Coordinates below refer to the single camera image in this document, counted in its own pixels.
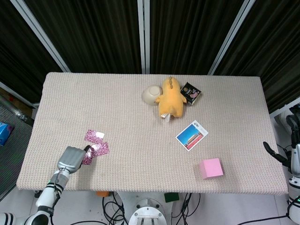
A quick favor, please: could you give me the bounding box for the blue cardboard box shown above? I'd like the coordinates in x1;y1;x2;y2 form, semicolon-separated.
0;121;15;146

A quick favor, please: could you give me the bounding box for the palace photo postcard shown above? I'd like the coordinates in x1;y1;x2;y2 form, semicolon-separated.
175;120;209;152

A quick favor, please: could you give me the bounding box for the beige bowl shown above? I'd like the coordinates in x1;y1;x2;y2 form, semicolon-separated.
142;84;164;105

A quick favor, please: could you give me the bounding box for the black snack packet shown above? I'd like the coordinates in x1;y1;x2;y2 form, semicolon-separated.
180;82;203;105

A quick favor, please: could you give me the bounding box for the grey textured floor mat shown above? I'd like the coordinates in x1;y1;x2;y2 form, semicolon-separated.
0;103;35;201

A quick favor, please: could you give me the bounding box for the black cable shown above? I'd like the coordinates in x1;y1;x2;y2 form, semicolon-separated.
172;193;201;225
236;214;291;225
102;192;129;225

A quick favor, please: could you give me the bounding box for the yellow plush toy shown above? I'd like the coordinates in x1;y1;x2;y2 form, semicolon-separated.
154;76;188;122

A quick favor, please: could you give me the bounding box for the black pleated curtain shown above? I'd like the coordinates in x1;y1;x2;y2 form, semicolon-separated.
149;0;244;75
213;0;300;113
23;0;143;74
0;0;64;104

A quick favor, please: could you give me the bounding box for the pink cube block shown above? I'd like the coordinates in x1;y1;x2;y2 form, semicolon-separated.
198;157;224;180

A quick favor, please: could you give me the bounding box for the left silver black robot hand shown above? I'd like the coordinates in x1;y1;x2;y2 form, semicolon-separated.
57;144;94;174

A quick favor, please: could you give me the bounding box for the green button box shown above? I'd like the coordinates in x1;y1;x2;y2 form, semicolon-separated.
164;192;180;203

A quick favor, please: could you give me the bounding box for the beige waffle tablecloth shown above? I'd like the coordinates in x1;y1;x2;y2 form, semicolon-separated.
16;72;289;195

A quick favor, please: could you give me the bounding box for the white grey robot base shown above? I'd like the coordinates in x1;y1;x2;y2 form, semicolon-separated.
128;198;173;225

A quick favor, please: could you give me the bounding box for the white metal frame post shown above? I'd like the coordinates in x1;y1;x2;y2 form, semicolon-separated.
208;0;256;75
269;96;300;119
10;0;71;73
0;81;39;109
137;0;150;75

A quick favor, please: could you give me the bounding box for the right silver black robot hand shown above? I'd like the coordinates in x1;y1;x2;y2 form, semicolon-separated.
262;114;300;175

